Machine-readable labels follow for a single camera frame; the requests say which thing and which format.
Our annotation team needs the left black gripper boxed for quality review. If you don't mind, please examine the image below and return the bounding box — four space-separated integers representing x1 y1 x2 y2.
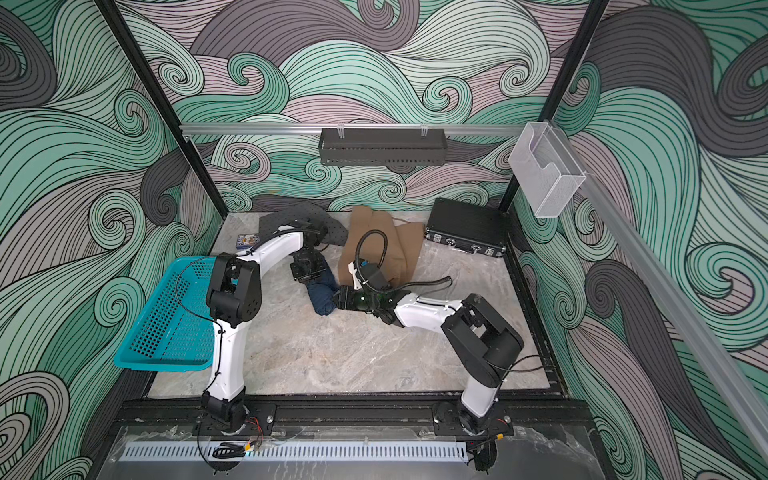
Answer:
291 251 327 287

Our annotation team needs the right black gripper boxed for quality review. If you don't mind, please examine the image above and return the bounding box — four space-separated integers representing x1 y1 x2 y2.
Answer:
330 285 382 312

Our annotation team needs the blue denim skirt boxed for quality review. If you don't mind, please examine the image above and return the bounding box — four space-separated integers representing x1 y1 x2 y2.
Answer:
306 268 339 316

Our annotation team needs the tan brown skirt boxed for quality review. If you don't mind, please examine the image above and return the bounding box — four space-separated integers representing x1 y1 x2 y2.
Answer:
337 206 425 286

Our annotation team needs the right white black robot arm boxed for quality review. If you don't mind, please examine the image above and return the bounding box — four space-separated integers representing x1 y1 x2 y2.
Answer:
333 229 543 435

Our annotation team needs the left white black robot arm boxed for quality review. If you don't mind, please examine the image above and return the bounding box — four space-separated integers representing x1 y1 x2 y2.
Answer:
201 219 328 433

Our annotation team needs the grey dotted skirt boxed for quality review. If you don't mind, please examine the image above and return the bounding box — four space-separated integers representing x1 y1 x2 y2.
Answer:
258 202 348 246

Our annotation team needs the small playing card box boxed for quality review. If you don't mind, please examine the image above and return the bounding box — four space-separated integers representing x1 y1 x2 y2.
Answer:
235 233 260 250

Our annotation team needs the teal plastic basket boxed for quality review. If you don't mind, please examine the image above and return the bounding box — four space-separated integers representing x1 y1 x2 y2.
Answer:
114 256 215 372

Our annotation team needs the black hard case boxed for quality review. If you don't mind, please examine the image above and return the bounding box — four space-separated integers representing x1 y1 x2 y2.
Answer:
425 198 507 258

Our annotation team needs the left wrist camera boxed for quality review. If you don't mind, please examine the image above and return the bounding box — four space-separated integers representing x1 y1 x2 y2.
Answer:
300 220 328 248

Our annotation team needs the black perforated wall shelf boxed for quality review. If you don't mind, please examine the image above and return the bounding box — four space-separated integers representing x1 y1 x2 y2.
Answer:
318 129 448 168

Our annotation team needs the aluminium back rail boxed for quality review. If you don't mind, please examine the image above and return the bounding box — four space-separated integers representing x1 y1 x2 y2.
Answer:
179 122 524 137

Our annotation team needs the aluminium rail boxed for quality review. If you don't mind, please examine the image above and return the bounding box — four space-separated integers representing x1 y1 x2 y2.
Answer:
553 127 767 458
179 122 524 137

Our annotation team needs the black left corner post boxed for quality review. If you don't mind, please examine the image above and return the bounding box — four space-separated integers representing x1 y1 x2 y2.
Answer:
94 0 229 219

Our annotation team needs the black corner post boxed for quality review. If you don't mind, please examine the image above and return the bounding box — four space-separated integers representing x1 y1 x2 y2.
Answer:
499 1 609 212
94 0 229 219

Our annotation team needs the clear plastic wall bin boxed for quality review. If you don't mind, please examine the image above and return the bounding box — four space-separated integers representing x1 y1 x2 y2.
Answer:
509 122 586 218

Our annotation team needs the white slotted cable duct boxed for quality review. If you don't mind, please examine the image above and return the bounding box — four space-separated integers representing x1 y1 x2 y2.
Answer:
117 441 469 463

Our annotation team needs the black right corner post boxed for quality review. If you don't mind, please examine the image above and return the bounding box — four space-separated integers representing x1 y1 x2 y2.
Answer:
499 1 609 212

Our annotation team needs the aluminium right rail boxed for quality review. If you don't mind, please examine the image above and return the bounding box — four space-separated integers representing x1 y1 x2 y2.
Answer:
553 127 767 458

